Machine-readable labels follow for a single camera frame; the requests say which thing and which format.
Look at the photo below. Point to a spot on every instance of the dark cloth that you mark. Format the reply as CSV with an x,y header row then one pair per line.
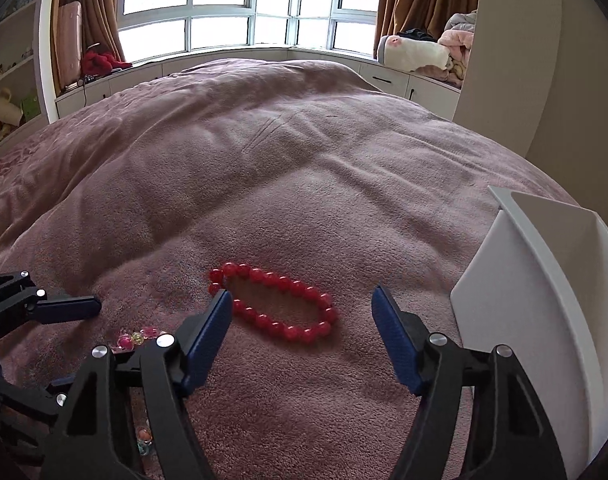
x,y
416,34

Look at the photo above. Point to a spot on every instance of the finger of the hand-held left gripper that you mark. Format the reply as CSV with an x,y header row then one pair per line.
x,y
69,307
34,395

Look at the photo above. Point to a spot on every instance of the green box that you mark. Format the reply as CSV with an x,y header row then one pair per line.
x,y
30,108

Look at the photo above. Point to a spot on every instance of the white window seat cabinets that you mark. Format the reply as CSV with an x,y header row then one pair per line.
x,y
149,72

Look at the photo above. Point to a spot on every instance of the white pink plush pillow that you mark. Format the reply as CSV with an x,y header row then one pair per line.
x,y
413,54

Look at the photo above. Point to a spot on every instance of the pink bed blanket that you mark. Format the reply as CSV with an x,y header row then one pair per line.
x,y
284,185

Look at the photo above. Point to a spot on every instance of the white rectangular plastic box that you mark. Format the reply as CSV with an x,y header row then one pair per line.
x,y
523,285

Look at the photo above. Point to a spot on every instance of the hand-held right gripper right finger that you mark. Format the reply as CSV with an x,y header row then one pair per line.
x,y
393,340

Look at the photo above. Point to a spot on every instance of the white wall shelf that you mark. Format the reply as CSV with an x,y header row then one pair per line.
x,y
9,60

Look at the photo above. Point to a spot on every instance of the cream pitcher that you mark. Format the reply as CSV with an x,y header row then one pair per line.
x,y
3,109

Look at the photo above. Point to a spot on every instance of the red cloth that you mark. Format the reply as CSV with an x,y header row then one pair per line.
x,y
101,62

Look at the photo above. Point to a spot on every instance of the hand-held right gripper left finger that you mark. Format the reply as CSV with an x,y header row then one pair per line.
x,y
209,340

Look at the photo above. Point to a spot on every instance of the bay window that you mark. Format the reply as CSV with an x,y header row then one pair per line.
x,y
234,0

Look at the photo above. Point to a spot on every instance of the pile of clothes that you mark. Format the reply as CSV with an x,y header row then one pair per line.
x,y
456,45

